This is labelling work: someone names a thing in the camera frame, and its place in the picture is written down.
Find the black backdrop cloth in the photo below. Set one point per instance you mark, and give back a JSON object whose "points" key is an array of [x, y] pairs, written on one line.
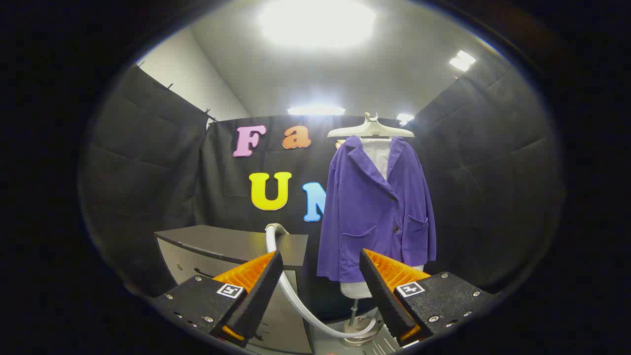
{"points": [[473, 172]]}

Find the small ceiling light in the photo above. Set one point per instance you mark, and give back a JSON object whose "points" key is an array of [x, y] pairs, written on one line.
{"points": [[462, 60], [404, 119]]}

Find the white torso form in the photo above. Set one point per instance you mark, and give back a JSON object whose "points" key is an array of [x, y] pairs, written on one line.
{"points": [[378, 155]]}

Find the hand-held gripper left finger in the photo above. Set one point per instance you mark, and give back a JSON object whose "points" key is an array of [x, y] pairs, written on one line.
{"points": [[256, 301]]}

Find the grey garment steamer base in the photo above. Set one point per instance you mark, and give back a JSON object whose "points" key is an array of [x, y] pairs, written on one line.
{"points": [[357, 329]]}

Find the large ceiling light panel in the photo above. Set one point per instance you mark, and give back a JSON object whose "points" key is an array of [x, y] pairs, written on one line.
{"points": [[315, 22]]}

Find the white plastic clothes hanger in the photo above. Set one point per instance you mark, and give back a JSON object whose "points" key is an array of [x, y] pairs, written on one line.
{"points": [[369, 129]]}

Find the thin metal stand pole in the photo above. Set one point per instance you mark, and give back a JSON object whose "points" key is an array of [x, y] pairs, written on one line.
{"points": [[353, 309]]}

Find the grey cabinet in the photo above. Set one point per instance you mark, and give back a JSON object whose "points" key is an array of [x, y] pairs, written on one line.
{"points": [[231, 244]]}

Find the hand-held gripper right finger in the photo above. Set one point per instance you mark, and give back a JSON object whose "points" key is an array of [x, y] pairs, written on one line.
{"points": [[384, 296]]}

